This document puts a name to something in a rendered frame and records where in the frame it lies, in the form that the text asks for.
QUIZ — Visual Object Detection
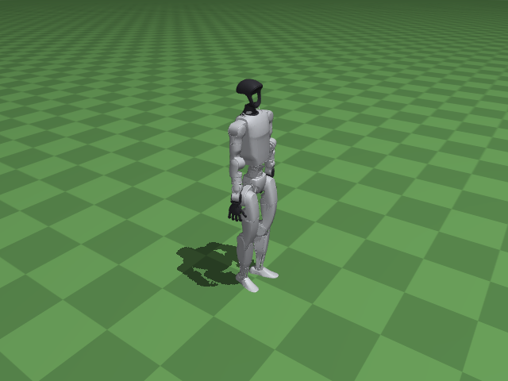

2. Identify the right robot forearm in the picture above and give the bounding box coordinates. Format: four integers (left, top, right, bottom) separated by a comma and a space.
229, 160, 243, 202

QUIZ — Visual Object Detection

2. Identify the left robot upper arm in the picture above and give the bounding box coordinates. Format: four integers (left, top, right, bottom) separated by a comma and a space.
264, 110, 277, 151

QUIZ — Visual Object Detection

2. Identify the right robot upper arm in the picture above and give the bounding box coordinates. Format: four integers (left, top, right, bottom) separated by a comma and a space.
228, 120, 246, 170

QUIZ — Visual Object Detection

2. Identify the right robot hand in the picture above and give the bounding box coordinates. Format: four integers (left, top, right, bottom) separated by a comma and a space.
228, 194, 247, 221

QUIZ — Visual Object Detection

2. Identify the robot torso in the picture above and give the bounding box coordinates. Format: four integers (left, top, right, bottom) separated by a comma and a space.
235, 107, 270, 194

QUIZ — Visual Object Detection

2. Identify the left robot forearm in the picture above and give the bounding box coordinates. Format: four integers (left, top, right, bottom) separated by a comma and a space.
264, 150, 275, 175

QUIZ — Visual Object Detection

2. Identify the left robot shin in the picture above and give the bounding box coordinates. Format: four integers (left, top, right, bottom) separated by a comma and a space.
253, 227, 271, 271

